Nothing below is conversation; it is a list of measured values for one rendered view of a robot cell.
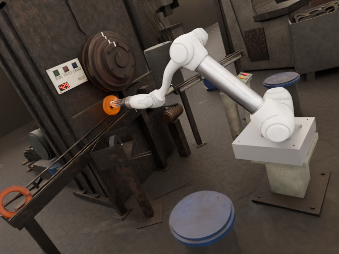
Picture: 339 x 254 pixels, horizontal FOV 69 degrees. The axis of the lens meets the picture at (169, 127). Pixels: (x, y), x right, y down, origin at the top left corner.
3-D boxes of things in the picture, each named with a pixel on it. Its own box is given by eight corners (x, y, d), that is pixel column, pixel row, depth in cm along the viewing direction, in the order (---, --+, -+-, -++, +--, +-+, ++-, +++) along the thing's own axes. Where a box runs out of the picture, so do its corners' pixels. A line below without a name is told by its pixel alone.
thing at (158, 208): (135, 235, 176) (90, 153, 149) (139, 209, 200) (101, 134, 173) (162, 228, 173) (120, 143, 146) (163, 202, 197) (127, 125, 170)
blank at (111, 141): (114, 162, 149) (119, 161, 149) (106, 138, 148) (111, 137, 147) (122, 155, 165) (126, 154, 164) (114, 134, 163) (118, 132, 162)
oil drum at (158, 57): (153, 95, 506) (136, 53, 472) (168, 83, 546) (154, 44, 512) (175, 92, 468) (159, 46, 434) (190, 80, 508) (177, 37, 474)
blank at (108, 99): (114, 118, 198) (117, 118, 196) (100, 110, 186) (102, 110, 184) (120, 100, 202) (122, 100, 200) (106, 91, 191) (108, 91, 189)
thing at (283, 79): (267, 125, 248) (259, 86, 232) (274, 111, 270) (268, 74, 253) (301, 125, 228) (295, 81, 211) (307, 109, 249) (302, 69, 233)
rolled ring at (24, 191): (7, 180, 145) (7, 181, 148) (-12, 211, 135) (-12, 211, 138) (38, 192, 152) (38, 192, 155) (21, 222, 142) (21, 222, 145)
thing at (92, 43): (101, 101, 193) (72, 42, 175) (138, 79, 224) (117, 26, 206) (106, 101, 189) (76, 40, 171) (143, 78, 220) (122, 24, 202)
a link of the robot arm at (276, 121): (301, 115, 130) (304, 134, 112) (278, 133, 140) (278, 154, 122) (188, 25, 130) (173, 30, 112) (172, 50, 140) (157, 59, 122)
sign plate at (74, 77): (58, 94, 176) (45, 70, 169) (87, 80, 193) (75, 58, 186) (60, 93, 174) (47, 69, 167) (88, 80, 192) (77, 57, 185)
